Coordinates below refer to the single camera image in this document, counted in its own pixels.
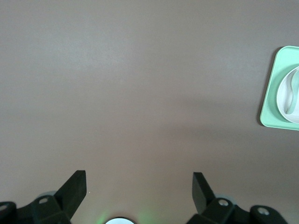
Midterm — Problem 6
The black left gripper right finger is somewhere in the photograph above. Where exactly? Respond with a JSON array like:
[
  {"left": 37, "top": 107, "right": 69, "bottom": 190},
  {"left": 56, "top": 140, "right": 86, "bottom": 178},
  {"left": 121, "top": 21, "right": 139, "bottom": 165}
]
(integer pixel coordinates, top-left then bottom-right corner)
[{"left": 186, "top": 172, "right": 288, "bottom": 224}]

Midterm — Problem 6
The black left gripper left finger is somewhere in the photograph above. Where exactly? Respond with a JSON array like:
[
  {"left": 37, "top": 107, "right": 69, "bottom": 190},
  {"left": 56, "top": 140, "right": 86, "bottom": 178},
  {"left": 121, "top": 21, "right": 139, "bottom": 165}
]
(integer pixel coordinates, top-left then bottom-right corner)
[{"left": 0, "top": 170, "right": 87, "bottom": 224}]

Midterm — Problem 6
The round white plate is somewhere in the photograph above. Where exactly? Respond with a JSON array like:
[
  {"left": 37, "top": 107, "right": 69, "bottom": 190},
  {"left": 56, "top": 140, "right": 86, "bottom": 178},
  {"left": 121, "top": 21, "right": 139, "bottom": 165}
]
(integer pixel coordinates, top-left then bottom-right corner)
[{"left": 277, "top": 66, "right": 299, "bottom": 124}]

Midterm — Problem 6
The light green rectangular tray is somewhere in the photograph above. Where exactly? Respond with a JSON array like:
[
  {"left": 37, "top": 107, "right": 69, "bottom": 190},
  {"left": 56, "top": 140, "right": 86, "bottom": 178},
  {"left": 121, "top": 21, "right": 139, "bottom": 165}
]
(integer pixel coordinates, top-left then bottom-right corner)
[{"left": 259, "top": 45, "right": 299, "bottom": 131}]

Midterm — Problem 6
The brown table cover mat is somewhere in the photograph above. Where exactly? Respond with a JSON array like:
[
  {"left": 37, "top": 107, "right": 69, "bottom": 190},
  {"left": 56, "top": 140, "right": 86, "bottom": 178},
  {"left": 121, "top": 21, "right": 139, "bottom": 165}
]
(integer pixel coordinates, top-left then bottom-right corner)
[{"left": 0, "top": 0, "right": 299, "bottom": 224}]

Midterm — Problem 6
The pale green plastic spoon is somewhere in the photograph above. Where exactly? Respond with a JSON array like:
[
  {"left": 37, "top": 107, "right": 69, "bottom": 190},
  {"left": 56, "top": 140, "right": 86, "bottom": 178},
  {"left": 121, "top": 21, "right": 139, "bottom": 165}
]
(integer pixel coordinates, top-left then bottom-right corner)
[{"left": 285, "top": 69, "right": 299, "bottom": 115}]

